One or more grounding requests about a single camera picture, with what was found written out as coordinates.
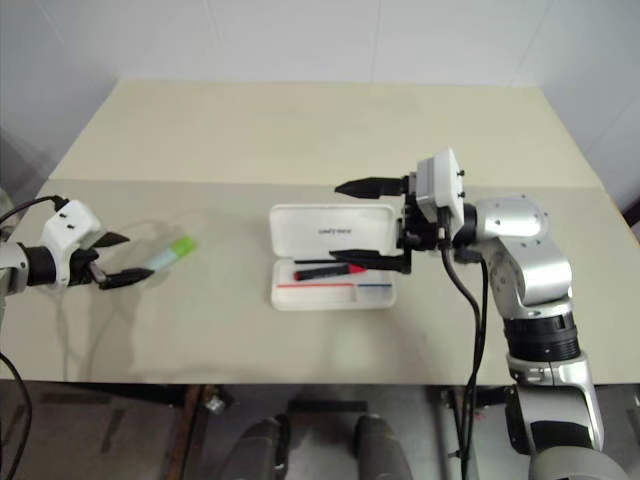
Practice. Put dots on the green capped marker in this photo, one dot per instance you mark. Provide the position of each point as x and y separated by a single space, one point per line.
182 246

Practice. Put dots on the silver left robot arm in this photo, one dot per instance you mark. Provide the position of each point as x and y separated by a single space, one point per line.
12 265

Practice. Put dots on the white plastic pencil case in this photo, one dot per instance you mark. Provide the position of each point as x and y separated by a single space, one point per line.
310 299

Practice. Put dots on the dark grey object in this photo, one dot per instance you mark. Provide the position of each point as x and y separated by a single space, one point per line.
632 207

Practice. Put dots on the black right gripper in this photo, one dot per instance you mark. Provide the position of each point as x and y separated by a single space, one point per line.
420 235

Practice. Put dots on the dark rounded grey shape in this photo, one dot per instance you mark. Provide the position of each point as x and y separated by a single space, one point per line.
262 450
382 450

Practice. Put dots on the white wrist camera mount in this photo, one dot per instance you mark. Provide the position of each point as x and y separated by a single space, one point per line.
70 225
445 175

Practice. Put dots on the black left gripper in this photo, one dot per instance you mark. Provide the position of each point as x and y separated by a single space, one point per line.
82 262

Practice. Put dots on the red marker with black cap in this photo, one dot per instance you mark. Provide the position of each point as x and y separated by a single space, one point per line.
325 273

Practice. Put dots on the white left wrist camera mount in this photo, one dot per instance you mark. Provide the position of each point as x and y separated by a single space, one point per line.
70 225

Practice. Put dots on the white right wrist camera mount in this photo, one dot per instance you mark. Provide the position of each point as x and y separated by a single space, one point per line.
445 175

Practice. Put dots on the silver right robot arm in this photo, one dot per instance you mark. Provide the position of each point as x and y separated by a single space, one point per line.
540 270

